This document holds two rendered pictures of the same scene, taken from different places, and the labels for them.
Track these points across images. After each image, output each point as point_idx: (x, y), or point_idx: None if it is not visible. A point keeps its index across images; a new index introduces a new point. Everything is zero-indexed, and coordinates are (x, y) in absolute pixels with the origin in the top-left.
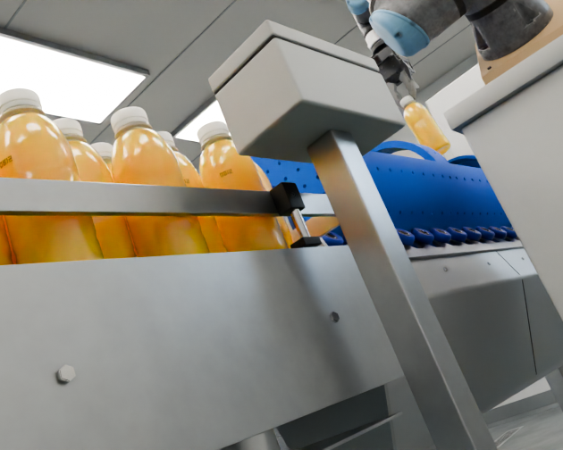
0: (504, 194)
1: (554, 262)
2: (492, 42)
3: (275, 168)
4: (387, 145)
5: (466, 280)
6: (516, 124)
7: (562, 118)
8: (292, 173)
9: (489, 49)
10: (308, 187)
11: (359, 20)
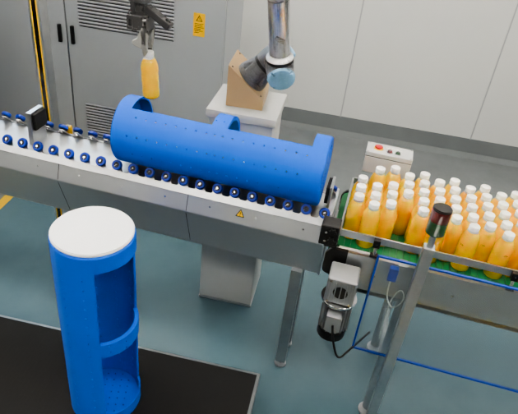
0: None
1: None
2: (263, 85)
3: (329, 158)
4: (236, 118)
5: None
6: (275, 129)
7: (276, 129)
8: (329, 161)
9: (261, 87)
10: (328, 167)
11: None
